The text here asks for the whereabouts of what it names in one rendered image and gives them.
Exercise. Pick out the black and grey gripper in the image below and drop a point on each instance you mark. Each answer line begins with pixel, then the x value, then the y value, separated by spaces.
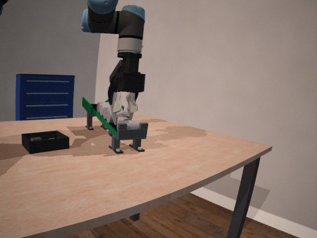
pixel 132 82

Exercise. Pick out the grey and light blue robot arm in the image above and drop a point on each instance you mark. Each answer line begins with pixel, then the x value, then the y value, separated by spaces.
pixel 101 17

